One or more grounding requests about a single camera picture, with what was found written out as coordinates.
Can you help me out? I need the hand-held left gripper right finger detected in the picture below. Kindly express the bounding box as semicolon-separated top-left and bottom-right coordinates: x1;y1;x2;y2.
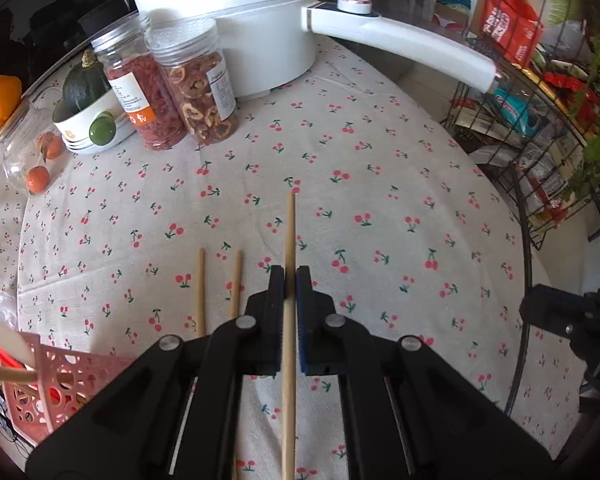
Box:
295;265;554;480

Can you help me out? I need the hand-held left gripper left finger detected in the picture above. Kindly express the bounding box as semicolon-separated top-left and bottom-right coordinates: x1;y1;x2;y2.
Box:
25;265;287;480

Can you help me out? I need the light wooden chopstick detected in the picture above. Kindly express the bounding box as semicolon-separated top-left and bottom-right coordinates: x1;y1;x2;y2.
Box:
0;362;37;387
228;250;243;319
195;248;207;339
281;192;298;480

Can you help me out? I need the pink perforated utensil basket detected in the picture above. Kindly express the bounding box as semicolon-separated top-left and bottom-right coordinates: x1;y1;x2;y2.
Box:
1;331;137;450

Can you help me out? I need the white plastic spoon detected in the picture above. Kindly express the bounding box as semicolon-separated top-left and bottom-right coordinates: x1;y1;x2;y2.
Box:
0;314;35;372

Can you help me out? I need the jar of dried fruit slices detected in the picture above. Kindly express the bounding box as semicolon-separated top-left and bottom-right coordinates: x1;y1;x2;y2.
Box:
144;17;240;146

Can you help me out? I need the jar of red berries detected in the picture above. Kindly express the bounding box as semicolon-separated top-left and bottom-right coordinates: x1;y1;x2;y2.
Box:
90;10;187;151

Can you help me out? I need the white ceramic bowl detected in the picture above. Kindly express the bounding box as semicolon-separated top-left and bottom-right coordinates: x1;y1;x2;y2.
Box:
52;87;137;155

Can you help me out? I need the glass jar of tangerines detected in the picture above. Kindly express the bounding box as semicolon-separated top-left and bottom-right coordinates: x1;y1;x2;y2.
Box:
0;100;69;197

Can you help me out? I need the white electric pot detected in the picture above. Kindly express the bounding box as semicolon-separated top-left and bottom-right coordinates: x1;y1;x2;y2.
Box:
124;0;499;102

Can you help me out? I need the red snack bag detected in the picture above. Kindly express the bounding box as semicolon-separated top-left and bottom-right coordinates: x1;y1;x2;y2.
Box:
481;0;544;69

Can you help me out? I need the dark green pumpkin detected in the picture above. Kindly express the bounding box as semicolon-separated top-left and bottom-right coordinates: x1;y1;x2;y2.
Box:
61;49;112;116

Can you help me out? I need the orange citrus fruit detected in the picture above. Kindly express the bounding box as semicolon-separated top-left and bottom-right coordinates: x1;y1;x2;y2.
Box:
0;75;24;131

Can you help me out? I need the black and white microwave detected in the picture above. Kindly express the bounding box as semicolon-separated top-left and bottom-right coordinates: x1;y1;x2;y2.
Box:
0;0;137;78

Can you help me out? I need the black wire rack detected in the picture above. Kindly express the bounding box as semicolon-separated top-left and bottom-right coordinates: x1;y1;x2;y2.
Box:
439;35;600;262

